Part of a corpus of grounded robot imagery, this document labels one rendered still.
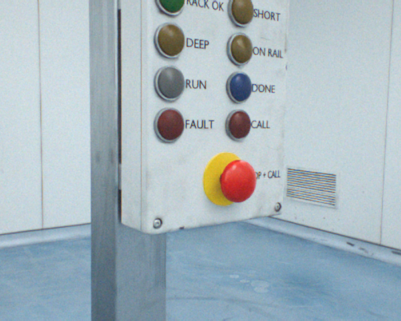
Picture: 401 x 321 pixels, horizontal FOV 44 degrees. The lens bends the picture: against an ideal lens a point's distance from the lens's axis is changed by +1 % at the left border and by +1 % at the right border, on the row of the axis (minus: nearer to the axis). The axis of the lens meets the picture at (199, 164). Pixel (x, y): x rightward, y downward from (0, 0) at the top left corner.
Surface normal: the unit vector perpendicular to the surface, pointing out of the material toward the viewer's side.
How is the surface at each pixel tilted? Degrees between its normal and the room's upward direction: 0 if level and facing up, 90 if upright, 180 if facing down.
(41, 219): 90
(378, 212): 90
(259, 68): 90
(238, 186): 92
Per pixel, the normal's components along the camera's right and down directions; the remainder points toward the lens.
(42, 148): 0.58, 0.09
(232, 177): 0.24, -0.08
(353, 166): -0.82, 0.04
